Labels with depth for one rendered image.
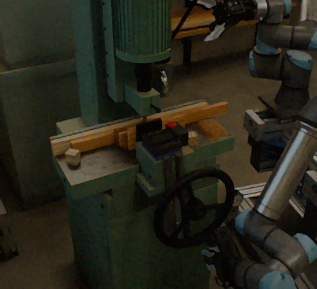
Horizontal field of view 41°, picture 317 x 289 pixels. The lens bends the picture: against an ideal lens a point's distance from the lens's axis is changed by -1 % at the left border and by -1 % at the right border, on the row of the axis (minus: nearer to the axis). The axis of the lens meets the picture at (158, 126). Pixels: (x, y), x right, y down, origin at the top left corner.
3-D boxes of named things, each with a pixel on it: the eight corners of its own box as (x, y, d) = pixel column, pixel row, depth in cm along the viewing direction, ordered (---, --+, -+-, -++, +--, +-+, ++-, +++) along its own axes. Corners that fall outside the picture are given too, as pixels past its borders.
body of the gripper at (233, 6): (220, -7, 125) (252, -11, 130) (208, 10, 133) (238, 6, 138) (230, 15, 124) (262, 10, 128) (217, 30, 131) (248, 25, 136)
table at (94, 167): (83, 220, 120) (81, 204, 117) (52, 166, 143) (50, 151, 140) (251, 162, 145) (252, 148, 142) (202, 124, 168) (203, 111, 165)
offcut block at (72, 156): (81, 160, 135) (79, 150, 133) (76, 165, 133) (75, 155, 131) (71, 158, 136) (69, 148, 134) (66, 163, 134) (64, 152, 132)
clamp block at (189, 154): (153, 189, 128) (153, 164, 123) (134, 166, 138) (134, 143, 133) (195, 174, 134) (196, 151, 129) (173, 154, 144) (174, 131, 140)
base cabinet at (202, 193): (117, 351, 173) (107, 223, 137) (73, 257, 217) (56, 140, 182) (208, 307, 191) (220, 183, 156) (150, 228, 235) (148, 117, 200)
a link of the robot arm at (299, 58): (309, 89, 178) (315, 59, 172) (277, 85, 182) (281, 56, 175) (308, 78, 188) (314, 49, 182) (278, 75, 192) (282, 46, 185)
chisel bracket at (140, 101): (141, 121, 141) (141, 97, 136) (124, 104, 151) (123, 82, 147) (161, 116, 144) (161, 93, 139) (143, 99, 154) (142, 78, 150)
